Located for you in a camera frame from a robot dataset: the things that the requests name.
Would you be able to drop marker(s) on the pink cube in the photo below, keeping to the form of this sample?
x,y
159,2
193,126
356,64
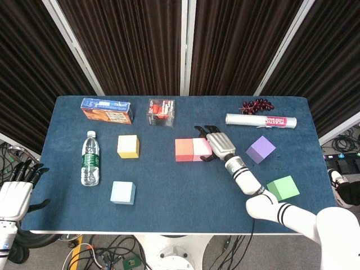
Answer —
x,y
200,147

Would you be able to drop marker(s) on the green cube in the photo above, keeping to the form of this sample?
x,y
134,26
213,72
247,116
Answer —
x,y
285,188

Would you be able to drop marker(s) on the blue orange snack box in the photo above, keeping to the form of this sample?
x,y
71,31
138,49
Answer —
x,y
107,112

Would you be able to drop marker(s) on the green electronic device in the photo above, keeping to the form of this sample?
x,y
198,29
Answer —
x,y
130,263

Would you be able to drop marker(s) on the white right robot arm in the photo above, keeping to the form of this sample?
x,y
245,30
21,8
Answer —
x,y
264,208

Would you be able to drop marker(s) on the dark red grape bunch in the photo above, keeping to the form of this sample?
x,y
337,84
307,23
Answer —
x,y
257,105

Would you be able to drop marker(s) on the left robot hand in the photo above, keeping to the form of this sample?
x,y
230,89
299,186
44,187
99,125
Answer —
x,y
14,199

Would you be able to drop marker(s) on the brown pleated partition panel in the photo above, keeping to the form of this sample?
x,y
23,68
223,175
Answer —
x,y
28,70
323,56
239,42
126,42

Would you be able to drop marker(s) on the white sneaker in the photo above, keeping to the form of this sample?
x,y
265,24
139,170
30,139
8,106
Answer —
x,y
336,182

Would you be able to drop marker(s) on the blue table cloth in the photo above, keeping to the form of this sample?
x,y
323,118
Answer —
x,y
182,208

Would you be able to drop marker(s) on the orange cube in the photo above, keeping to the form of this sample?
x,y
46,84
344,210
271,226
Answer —
x,y
183,149

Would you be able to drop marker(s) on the black trouser leg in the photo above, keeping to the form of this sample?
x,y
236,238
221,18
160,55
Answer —
x,y
350,194

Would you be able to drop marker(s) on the light blue cube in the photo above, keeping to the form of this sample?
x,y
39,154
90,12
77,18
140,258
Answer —
x,y
121,191

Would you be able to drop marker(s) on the black power strip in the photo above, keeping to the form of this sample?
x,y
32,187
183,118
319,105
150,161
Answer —
x,y
341,156

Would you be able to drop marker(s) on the plastic food wrap roll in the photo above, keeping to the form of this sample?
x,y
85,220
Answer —
x,y
247,119

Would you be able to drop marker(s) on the chrome metal stand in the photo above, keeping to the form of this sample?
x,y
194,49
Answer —
x,y
17,149

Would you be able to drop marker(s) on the purple cube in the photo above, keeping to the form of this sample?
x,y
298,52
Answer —
x,y
261,149

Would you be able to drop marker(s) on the yellow cube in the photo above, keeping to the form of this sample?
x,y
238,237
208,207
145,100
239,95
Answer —
x,y
127,144

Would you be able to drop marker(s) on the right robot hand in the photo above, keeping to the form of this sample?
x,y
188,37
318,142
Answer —
x,y
220,144

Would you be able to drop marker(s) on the clear box with red item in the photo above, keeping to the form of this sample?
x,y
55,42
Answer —
x,y
161,112

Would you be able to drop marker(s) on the white table pedestal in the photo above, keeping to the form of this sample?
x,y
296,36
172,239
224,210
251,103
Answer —
x,y
174,250

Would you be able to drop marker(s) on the clear water bottle green label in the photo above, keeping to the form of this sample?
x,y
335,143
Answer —
x,y
90,160

